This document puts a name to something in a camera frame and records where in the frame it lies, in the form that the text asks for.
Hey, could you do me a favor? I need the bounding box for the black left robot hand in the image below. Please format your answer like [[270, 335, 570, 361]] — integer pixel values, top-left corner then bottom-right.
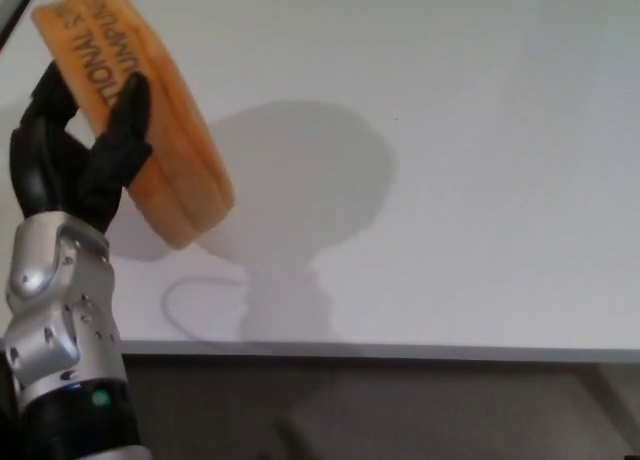
[[9, 61, 154, 237]]

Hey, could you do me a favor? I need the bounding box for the orange soft plush plate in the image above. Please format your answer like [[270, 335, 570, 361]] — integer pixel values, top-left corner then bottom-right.
[[31, 0, 237, 251]]

